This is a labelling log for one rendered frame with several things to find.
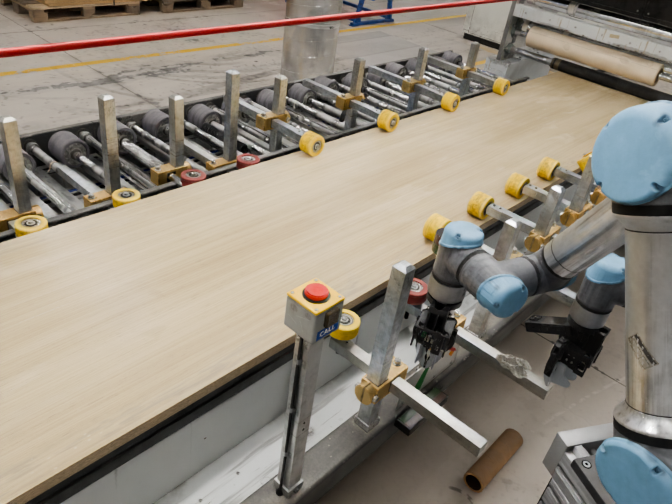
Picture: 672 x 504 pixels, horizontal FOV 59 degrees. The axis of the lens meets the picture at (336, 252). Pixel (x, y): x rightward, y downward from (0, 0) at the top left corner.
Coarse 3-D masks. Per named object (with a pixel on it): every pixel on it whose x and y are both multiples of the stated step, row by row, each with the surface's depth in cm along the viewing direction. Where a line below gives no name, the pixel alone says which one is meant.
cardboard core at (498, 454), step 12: (504, 432) 231; (516, 432) 230; (492, 444) 226; (504, 444) 224; (516, 444) 227; (492, 456) 219; (504, 456) 221; (480, 468) 214; (492, 468) 215; (468, 480) 216; (480, 480) 210
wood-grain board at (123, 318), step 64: (448, 128) 260; (512, 128) 271; (576, 128) 283; (192, 192) 185; (256, 192) 190; (320, 192) 196; (384, 192) 202; (448, 192) 209; (0, 256) 146; (64, 256) 150; (128, 256) 153; (192, 256) 157; (256, 256) 161; (320, 256) 165; (384, 256) 169; (0, 320) 128; (64, 320) 131; (128, 320) 134; (192, 320) 137; (256, 320) 140; (0, 384) 114; (64, 384) 116; (128, 384) 119; (192, 384) 121; (0, 448) 103; (64, 448) 105
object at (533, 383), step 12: (408, 312) 161; (420, 312) 158; (456, 336) 152; (468, 336) 151; (468, 348) 151; (480, 348) 148; (492, 348) 149; (492, 360) 147; (504, 372) 146; (528, 372) 143; (528, 384) 142; (540, 384) 140; (540, 396) 141
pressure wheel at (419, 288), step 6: (414, 282) 160; (420, 282) 160; (414, 288) 158; (420, 288) 158; (426, 288) 158; (414, 294) 155; (420, 294) 156; (426, 294) 157; (408, 300) 156; (414, 300) 156; (420, 300) 157
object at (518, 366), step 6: (498, 354) 146; (498, 360) 145; (504, 360) 145; (510, 360) 144; (516, 360) 144; (522, 360) 145; (504, 366) 143; (510, 366) 143; (516, 366) 142; (522, 366) 142; (528, 366) 144; (516, 372) 142; (522, 372) 142
